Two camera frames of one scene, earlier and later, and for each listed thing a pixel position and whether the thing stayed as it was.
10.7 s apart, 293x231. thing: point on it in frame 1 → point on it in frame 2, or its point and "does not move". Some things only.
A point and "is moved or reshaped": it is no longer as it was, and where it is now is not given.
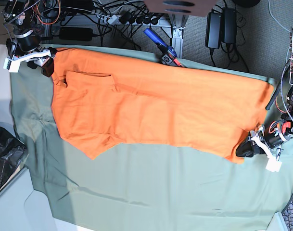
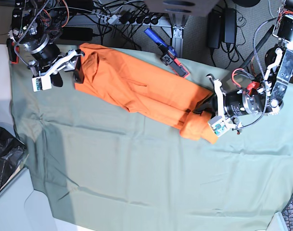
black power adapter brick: [229, 25] does not move
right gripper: [250, 148] → [214, 102]
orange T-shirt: [103, 98] is moved or reshaped
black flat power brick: [76, 33] does not move
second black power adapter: [213, 33] does not move
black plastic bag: [8, 151] does not move
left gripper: [44, 57] → [66, 62]
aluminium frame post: [177, 22] does not move
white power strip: [126, 20] does not move
